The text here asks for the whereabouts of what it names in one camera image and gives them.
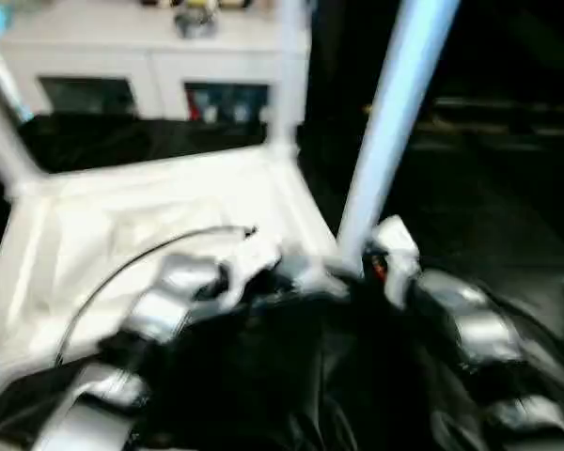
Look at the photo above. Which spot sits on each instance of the white plastic table leg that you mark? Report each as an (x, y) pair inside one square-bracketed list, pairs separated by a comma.
[(4, 136), (385, 131), (286, 70)]

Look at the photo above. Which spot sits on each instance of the white plastic table top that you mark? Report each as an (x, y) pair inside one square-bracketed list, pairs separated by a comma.
[(122, 211)]

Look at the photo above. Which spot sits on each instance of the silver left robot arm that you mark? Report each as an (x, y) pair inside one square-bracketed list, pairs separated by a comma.
[(164, 300)]

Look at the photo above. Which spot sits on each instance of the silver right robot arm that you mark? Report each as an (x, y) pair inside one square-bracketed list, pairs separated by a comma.
[(479, 319)]

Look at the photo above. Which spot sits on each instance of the black mat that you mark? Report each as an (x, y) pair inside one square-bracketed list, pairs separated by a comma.
[(310, 376)]

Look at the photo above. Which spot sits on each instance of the small tan label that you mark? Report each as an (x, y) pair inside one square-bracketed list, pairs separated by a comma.
[(367, 108)]

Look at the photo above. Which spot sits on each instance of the red bottle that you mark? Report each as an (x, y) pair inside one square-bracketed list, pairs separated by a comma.
[(195, 105)]

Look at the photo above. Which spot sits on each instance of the dark object on cabinet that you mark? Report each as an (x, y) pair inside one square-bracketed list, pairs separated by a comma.
[(195, 22)]

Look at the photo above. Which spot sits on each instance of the white cabinet with glass doors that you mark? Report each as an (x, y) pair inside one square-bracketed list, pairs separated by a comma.
[(98, 56)]

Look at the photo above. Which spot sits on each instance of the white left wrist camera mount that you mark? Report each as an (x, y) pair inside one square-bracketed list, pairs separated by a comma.
[(249, 263)]

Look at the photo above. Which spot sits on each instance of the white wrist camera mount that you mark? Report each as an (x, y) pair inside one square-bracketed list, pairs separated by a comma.
[(249, 263), (395, 244)]

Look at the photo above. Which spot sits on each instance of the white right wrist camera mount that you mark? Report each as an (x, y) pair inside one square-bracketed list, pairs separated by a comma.
[(395, 244)]

